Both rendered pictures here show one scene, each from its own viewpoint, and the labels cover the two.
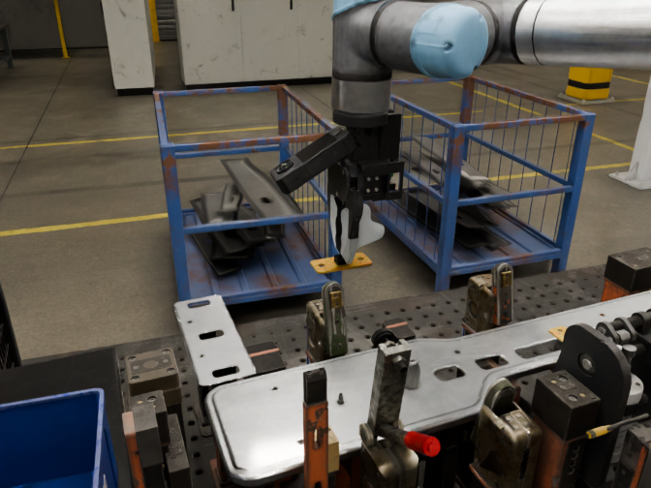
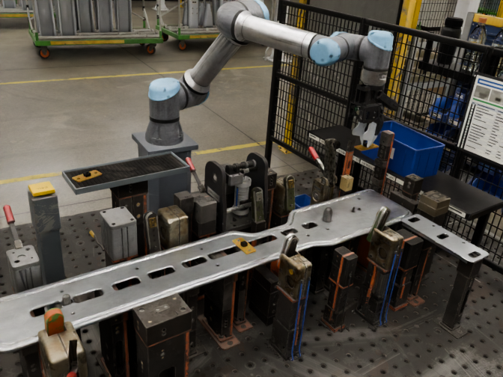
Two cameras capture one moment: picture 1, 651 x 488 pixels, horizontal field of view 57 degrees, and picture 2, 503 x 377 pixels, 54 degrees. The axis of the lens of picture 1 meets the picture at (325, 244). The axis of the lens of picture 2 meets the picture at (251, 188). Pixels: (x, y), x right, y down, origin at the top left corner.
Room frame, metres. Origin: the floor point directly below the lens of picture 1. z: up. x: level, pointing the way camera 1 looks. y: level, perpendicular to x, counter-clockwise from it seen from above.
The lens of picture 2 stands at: (2.16, -0.77, 1.85)
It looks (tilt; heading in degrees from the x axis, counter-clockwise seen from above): 27 degrees down; 165
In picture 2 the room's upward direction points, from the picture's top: 5 degrees clockwise
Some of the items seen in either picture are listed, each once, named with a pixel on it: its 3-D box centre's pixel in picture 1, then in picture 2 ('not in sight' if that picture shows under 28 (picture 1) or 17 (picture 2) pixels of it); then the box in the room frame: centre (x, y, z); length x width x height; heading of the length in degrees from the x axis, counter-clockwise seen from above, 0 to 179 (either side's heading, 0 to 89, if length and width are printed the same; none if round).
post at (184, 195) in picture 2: not in sight; (183, 246); (0.76, -0.63, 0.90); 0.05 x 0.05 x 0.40; 22
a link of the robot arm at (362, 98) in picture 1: (359, 94); (374, 76); (0.77, -0.04, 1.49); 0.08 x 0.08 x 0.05
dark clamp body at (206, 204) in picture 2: not in sight; (201, 247); (0.76, -0.56, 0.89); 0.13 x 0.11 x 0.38; 22
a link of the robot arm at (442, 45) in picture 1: (438, 38); (345, 46); (0.70, -0.13, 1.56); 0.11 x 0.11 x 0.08; 42
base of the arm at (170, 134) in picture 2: not in sight; (164, 126); (0.29, -0.65, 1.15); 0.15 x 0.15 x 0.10
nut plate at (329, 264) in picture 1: (341, 259); (367, 145); (0.76, -0.02, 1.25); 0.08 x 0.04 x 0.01; 111
